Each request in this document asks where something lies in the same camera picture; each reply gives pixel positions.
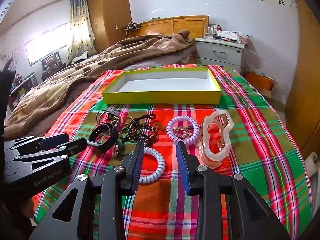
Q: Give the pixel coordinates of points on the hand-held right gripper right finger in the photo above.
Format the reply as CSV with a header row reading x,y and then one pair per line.
x,y
183,170

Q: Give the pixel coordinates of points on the power strip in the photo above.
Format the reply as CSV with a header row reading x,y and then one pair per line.
x,y
132,26

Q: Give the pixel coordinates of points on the brown patterned blanket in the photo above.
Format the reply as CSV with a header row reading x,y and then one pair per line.
x,y
75,80

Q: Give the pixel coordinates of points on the plaid bed cloth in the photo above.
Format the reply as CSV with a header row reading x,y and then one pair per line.
x,y
250,130

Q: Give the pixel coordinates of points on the clear pink hair claw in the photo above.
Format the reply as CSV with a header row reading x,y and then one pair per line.
x,y
207,130

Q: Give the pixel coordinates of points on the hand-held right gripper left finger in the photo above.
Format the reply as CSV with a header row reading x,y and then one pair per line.
x,y
138,165

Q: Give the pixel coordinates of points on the orange round box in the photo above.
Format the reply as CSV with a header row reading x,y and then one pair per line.
x,y
260,81

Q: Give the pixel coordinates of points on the teddy bear picture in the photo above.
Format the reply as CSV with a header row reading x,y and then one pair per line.
x,y
51,61

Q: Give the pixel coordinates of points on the silver wristwatch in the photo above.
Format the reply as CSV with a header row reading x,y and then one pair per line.
x,y
116,150

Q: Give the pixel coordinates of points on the wooden door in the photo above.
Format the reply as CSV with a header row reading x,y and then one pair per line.
x,y
307,80

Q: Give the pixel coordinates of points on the grey nightstand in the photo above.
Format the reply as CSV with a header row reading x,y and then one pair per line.
x,y
220,55

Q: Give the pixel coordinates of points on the yellow-green cardboard box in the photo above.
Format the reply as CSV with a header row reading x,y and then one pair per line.
x,y
162,82

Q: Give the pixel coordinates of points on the tissue packet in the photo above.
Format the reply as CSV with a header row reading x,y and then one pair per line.
x,y
228,35

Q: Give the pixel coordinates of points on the clear plastic bag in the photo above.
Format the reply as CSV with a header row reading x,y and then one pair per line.
x,y
255,60

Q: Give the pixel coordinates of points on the dotted curtain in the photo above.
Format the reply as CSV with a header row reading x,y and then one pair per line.
x,y
80,25

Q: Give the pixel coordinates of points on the window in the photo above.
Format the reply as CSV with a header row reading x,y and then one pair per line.
x,y
47,45

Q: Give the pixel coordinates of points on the cluttered shelf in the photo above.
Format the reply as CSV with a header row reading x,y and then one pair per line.
x,y
22,85

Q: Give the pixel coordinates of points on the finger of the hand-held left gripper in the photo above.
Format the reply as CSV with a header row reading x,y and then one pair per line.
x,y
75,147
55,140

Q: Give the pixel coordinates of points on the clear drinking glass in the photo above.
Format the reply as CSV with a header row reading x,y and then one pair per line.
x,y
208,32

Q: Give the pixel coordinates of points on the wooden headboard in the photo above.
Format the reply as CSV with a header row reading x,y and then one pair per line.
x,y
185,23

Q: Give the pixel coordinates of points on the white paper roll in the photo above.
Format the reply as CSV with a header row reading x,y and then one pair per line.
x,y
312,163

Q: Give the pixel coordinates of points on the wooden wardrobe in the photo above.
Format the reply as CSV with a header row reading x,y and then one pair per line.
x,y
110,17

